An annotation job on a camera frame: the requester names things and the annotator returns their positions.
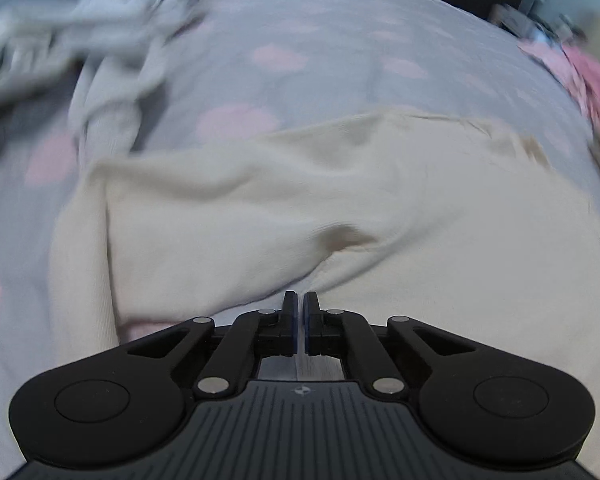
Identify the white hooded sweatshirt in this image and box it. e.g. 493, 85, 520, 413
0, 0, 216, 157

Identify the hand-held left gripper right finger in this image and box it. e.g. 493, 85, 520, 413
304, 291, 478, 399

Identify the pink patterned cloth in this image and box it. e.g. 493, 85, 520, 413
517, 40, 600, 145

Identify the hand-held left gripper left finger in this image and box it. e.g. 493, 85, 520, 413
125, 290, 299, 399

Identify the cream sweater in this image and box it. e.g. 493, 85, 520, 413
50, 109, 600, 441

